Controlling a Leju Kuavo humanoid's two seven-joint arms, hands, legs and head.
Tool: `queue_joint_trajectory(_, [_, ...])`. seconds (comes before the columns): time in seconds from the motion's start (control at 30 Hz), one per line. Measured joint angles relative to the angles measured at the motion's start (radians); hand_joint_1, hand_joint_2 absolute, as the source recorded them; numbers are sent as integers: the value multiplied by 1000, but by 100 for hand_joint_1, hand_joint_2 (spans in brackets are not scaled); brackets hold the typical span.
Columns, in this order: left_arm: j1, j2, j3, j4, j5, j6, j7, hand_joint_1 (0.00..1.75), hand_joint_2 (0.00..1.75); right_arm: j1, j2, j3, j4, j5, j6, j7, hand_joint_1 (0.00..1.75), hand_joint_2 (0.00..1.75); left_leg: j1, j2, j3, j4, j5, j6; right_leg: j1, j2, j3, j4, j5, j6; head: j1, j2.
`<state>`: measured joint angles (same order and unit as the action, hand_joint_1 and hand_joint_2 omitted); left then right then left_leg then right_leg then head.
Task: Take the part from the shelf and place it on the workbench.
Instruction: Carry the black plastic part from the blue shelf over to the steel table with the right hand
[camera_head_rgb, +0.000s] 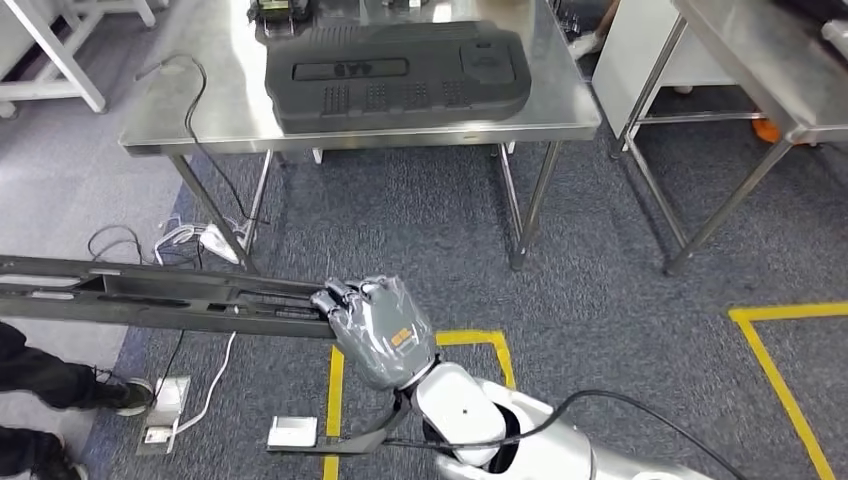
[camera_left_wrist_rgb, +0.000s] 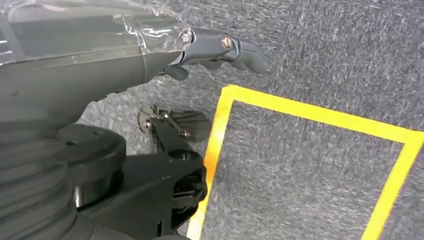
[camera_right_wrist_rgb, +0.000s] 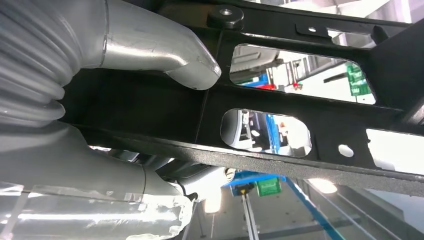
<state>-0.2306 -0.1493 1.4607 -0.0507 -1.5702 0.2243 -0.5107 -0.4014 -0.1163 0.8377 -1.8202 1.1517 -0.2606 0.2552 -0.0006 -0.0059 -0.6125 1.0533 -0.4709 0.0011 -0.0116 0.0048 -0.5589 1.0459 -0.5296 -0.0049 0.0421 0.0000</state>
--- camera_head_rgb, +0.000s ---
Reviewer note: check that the long black plastic panel part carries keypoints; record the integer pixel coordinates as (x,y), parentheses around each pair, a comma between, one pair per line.
(166,318)

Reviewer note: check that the white frame table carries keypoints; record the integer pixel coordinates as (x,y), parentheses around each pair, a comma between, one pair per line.
(60,60)

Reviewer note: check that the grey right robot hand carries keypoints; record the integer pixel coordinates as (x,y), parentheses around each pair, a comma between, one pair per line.
(384,338)

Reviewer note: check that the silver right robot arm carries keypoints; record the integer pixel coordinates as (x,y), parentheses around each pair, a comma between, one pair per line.
(457,411)

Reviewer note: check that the white power strip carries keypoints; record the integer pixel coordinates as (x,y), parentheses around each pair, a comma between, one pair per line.
(218,244)

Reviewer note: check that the orange object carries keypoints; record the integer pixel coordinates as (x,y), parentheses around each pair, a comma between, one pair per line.
(766,130)

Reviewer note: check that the person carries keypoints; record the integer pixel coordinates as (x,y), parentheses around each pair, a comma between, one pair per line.
(586,43)
(40,378)

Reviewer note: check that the stainless steel workbench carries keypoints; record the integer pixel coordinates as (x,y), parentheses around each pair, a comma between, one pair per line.
(232,99)

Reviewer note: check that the large black moulded cover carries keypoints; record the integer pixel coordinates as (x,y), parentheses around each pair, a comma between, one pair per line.
(397,99)

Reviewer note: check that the stainless steel side table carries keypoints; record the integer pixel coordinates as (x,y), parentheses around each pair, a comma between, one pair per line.
(762,60)

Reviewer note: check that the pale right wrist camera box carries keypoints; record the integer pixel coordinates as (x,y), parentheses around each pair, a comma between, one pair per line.
(293,432)

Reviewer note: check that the black camera bracket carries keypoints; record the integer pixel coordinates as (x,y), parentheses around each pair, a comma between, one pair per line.
(371,442)

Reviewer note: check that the silver floor socket box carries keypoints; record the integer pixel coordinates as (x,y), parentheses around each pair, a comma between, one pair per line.
(166,414)

